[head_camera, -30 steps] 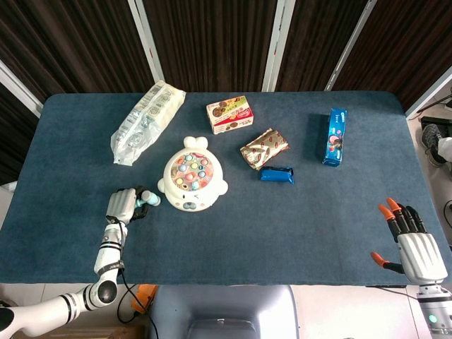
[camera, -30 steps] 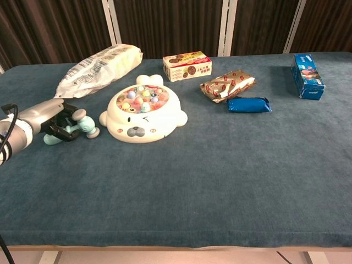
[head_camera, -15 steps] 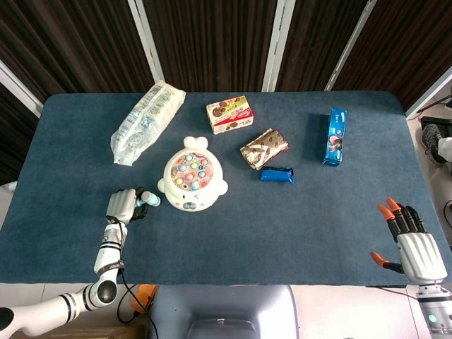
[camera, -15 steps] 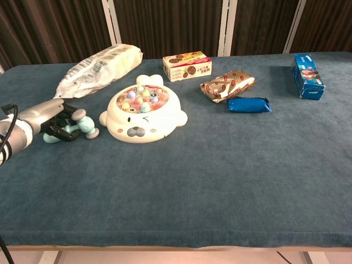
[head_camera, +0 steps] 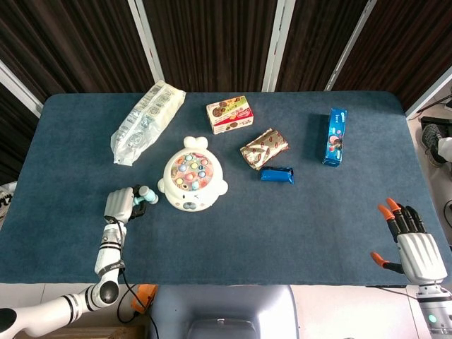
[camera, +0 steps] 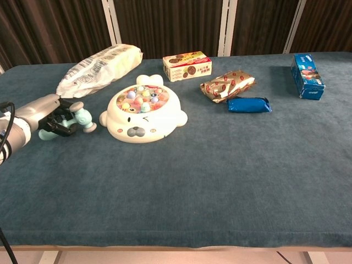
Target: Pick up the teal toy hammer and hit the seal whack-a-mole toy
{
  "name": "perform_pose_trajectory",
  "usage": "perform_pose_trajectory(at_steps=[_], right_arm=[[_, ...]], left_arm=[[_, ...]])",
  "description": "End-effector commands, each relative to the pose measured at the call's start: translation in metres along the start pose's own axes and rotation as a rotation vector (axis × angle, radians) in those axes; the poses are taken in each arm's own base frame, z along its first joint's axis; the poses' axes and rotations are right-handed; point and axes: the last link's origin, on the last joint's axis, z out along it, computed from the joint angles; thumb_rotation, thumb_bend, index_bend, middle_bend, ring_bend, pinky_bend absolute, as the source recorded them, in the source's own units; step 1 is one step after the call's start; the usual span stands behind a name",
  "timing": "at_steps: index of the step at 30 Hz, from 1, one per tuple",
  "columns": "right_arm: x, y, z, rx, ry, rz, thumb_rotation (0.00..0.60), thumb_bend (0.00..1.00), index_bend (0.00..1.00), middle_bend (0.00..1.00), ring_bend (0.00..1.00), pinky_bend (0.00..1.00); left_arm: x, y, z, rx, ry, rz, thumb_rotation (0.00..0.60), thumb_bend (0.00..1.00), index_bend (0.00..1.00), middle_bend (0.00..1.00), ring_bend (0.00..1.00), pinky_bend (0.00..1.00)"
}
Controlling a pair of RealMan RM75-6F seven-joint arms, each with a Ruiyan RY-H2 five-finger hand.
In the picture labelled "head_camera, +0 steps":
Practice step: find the right orange-tipped robot hand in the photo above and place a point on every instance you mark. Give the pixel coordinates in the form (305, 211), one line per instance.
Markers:
(422, 256)

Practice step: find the left black-fingered robot hand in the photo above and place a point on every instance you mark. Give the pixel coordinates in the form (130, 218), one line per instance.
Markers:
(118, 205)

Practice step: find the light blue toy hammer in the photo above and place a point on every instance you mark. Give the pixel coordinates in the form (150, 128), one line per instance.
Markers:
(148, 195)

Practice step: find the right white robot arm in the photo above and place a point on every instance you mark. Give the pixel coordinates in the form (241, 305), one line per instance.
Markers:
(436, 312)

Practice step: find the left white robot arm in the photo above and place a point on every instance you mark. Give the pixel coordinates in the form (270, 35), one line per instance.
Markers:
(107, 257)

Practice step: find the white fish toy game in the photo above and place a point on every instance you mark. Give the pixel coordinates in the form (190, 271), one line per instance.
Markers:
(192, 190)

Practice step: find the clear white plastic snack bag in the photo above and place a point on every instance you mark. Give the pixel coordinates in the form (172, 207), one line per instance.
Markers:
(144, 121)

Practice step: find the orange device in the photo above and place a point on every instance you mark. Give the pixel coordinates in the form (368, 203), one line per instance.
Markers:
(144, 296)

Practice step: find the grey sneaker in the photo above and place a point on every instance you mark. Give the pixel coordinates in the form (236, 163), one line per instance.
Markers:
(433, 141)

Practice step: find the brown cardboard box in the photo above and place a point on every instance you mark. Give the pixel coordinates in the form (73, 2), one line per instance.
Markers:
(81, 332)

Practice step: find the blue table cloth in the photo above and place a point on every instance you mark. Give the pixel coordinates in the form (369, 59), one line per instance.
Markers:
(247, 240)

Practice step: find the cream red cookie box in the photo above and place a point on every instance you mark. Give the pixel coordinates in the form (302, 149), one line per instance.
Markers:
(229, 114)

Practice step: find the grey robot torso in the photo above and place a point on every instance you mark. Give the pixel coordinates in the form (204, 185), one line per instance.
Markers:
(222, 307)

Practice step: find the blue Oreo box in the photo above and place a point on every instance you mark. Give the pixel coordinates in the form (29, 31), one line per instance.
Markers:
(335, 137)

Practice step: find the gold foil snack packet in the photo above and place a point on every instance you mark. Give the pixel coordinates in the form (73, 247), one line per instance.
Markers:
(265, 148)

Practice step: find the small blue foil packet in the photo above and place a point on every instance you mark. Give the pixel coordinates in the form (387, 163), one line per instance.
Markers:
(277, 175)

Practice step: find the white partition post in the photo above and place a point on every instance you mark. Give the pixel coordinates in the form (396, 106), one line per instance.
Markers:
(146, 42)
(429, 93)
(277, 46)
(17, 90)
(349, 46)

